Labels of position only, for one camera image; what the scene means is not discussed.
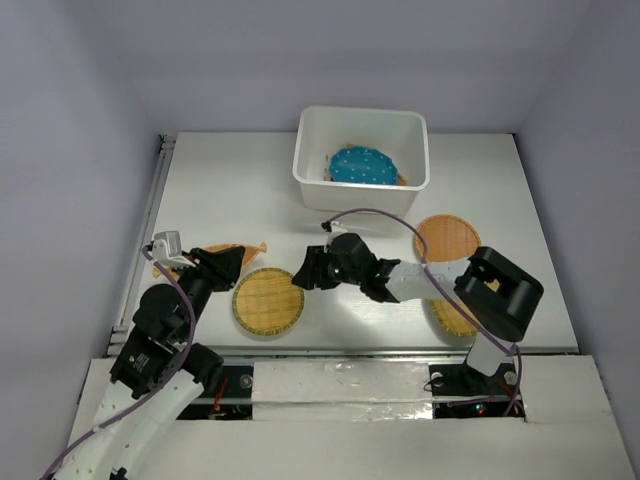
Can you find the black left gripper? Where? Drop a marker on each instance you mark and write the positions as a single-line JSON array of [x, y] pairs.
[[222, 266]]

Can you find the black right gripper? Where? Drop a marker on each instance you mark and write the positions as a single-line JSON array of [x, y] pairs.
[[307, 275]]

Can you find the orange fish-shaped woven plate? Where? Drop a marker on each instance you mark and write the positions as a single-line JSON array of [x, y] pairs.
[[250, 254]]

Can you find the round green-rimmed bamboo plate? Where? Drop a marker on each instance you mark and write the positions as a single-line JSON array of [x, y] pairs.
[[267, 303]]

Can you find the blue polka dot ceramic plate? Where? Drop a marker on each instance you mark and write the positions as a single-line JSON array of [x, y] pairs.
[[362, 165]]

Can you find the orange fan-shaped woven plate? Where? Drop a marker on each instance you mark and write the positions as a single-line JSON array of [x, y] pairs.
[[400, 180]]

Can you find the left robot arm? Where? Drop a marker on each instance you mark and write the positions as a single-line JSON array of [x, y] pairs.
[[160, 369]]

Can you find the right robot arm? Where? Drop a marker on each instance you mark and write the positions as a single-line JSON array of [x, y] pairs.
[[501, 297]]

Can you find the white plastic bin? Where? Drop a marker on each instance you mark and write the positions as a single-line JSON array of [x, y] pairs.
[[322, 131]]

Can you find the round orange woven plate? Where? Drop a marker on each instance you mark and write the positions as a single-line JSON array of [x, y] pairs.
[[448, 238]]

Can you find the yellow fan-shaped bamboo plate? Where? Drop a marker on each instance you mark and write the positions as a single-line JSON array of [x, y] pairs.
[[452, 321]]

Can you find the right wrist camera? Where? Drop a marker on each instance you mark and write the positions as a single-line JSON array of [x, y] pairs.
[[333, 229]]

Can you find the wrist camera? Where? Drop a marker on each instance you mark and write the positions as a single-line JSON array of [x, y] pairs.
[[333, 229], [166, 249]]

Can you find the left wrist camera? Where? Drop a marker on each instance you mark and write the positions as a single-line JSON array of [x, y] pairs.
[[166, 249]]

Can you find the aluminium side rail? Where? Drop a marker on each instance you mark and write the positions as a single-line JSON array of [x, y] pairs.
[[123, 321]]

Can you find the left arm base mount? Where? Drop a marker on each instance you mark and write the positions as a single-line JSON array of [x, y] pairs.
[[232, 398]]

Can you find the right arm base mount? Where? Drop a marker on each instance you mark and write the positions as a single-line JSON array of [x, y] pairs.
[[461, 392]]

